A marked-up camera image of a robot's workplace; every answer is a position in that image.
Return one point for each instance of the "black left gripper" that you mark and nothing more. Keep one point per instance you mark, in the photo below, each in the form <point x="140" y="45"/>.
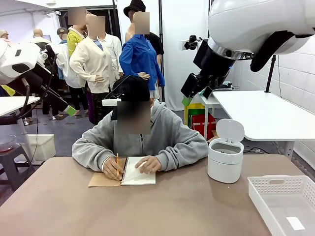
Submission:
<point x="34" y="78"/>

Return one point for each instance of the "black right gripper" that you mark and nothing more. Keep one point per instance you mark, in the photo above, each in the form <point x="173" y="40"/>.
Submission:
<point x="211" y="61"/>

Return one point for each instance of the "orange pencil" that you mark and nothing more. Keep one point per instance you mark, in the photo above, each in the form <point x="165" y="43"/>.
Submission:
<point x="117" y="157"/>

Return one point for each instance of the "spiral notebook brown cover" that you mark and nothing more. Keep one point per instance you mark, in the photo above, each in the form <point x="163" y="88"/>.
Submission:
<point x="140" y="177"/>

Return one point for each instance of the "person's left forearm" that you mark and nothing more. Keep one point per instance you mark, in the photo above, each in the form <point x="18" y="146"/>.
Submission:
<point x="182" y="156"/>

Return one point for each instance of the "person's right forearm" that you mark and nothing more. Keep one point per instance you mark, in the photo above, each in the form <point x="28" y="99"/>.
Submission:
<point x="88" y="155"/>

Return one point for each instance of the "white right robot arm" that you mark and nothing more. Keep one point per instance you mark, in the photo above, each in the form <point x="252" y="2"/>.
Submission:
<point x="246" y="19"/>

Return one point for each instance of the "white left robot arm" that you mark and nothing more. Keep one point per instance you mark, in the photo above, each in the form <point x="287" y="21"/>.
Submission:
<point x="14" y="59"/>

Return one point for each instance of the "person's right hand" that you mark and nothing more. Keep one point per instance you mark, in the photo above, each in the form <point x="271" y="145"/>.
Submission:
<point x="110" y="167"/>

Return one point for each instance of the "person's left hand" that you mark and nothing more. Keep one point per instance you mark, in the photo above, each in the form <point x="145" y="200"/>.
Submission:
<point x="151" y="166"/>

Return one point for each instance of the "small white side table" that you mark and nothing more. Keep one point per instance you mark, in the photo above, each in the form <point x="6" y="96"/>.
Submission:
<point x="209" y="102"/>

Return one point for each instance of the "capped white shirt mannequin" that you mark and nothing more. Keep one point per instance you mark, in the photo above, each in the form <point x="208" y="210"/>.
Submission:
<point x="67" y="71"/>

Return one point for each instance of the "white storage box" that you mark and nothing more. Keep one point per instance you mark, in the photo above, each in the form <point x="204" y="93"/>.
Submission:
<point x="41" y="147"/>

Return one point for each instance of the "person in grey hoodie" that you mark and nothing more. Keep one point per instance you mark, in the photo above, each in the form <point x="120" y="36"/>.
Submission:
<point x="167" y="130"/>

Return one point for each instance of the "cream cardigan mannequin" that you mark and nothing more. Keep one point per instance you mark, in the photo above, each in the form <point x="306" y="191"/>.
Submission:
<point x="93" y="59"/>

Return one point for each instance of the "white height-adjustable table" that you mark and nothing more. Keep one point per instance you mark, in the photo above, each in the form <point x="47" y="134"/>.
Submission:
<point x="12" y="103"/>

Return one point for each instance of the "black tee mannequin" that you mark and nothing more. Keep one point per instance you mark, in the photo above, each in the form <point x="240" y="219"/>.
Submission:
<point x="156" y="44"/>

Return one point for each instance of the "black cap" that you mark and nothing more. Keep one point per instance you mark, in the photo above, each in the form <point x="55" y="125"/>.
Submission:
<point x="135" y="88"/>

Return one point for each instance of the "yellow cloth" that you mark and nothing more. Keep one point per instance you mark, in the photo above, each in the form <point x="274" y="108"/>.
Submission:
<point x="8" y="90"/>

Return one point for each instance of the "blue shirt mannequin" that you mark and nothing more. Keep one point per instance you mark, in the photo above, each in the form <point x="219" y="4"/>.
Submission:
<point x="140" y="56"/>

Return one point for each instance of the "yellow shirt mannequin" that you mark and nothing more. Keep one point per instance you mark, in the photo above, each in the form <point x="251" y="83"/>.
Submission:
<point x="72" y="41"/>

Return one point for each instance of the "black tripod stand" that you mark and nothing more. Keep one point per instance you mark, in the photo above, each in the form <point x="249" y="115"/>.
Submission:
<point x="270" y="73"/>

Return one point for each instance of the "clear reddish bowl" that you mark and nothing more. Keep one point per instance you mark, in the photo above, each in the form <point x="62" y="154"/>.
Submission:
<point x="7" y="145"/>

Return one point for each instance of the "grey plastic stool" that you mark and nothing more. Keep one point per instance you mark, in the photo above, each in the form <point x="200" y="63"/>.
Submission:
<point x="12" y="157"/>

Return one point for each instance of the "large white table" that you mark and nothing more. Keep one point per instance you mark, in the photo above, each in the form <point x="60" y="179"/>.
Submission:
<point x="270" y="115"/>

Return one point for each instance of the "black backdrop pole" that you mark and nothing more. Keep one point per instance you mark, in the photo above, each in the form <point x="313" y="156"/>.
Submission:
<point x="161" y="24"/>

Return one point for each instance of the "white lidded trash bin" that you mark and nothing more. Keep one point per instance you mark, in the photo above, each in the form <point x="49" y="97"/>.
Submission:
<point x="224" y="167"/>

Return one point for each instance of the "bald mannequin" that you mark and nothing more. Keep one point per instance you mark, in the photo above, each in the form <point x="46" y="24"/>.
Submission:
<point x="38" y="33"/>

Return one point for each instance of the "black bucket hat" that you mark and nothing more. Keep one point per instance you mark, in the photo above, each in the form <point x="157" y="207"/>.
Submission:
<point x="135" y="7"/>

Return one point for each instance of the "white perforated plastic basket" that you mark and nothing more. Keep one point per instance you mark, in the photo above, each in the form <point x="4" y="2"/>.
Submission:
<point x="261" y="196"/>

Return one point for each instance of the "white label sticker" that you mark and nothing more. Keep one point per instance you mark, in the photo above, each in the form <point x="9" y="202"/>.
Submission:
<point x="295" y="223"/>

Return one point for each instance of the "white head camera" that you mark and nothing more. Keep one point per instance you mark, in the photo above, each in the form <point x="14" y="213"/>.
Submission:
<point x="110" y="102"/>

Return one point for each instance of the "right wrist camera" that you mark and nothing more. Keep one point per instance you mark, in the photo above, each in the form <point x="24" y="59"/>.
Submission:
<point x="193" y="42"/>

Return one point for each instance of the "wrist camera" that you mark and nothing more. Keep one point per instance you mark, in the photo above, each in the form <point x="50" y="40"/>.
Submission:
<point x="51" y="56"/>
<point x="193" y="42"/>

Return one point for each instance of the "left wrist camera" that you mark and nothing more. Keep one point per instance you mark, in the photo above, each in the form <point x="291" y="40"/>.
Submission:
<point x="51" y="56"/>

